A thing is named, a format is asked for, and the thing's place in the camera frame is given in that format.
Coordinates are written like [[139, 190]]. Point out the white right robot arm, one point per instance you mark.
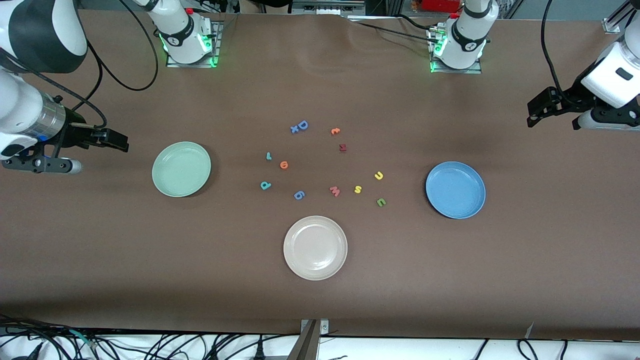
[[30, 30]]

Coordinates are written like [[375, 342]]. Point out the white paper tag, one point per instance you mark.
[[529, 330]]

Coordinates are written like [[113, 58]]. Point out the pink foam letter w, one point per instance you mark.
[[335, 191]]

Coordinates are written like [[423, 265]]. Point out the grey metal frame bar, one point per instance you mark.
[[327, 6]]

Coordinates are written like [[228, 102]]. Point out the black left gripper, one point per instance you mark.
[[573, 98]]

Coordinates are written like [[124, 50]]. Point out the metal table edge bracket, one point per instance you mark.
[[312, 340]]

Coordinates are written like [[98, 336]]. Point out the aluminium frame profile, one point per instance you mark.
[[616, 22]]

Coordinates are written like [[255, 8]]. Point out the black power plug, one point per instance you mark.
[[259, 350]]

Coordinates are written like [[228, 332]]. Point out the blue foam number six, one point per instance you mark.
[[299, 195]]

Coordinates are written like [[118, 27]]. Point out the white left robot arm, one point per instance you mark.
[[465, 35]]

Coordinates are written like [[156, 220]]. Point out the blue foam letter D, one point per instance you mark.
[[303, 125]]

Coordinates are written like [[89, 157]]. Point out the beige plate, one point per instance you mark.
[[315, 248]]

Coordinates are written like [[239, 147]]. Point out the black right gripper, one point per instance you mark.
[[75, 132]]

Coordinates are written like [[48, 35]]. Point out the red box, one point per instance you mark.
[[442, 5]]

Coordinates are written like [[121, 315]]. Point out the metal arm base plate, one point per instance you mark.
[[218, 50], [457, 71]]

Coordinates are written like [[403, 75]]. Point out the teal foam letter p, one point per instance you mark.
[[265, 186]]

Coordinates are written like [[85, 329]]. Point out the blue plate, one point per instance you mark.
[[455, 190]]

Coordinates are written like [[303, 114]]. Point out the light green plate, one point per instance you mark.
[[181, 170]]

